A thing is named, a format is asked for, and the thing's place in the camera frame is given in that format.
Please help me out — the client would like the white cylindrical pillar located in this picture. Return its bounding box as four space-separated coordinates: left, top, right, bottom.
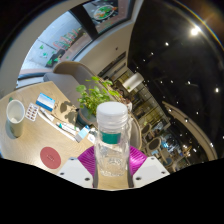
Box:
121 72 145 94

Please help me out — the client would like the small blue white carton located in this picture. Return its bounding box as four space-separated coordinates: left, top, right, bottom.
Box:
73 124 92 144

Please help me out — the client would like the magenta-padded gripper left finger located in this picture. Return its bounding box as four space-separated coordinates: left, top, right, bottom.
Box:
57 145 98 189

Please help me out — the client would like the flat round red coaster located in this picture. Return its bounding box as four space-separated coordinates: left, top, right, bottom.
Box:
39 146 63 170

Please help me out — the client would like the white pen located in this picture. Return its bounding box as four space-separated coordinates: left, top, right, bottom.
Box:
37 108 81 139

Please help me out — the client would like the group of round-backed chairs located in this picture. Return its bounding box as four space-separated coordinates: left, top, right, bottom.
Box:
139 121 188 168

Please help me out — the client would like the window with colourful decals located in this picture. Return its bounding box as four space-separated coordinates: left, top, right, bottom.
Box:
18 0 136 79

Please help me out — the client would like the grey curved sofa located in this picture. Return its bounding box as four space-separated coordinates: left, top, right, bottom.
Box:
43 60 143 151

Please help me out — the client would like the pill blister pack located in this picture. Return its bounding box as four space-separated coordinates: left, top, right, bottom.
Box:
25 102 40 122

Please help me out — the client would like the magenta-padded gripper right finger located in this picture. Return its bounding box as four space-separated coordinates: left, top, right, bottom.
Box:
127 145 170 189

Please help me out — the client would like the clear plastic water bottle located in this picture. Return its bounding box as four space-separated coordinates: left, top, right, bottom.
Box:
94 101 132 178

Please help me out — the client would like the group of ceiling lights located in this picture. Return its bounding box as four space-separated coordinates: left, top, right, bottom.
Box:
146 24 224 148

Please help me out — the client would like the white paper cup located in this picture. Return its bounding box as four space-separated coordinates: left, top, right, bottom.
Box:
5 99 26 139

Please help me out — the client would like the flat blue white box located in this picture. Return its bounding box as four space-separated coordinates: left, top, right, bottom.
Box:
35 92 56 112

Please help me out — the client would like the green potted plant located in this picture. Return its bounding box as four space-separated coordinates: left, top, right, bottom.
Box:
75 75 133 128

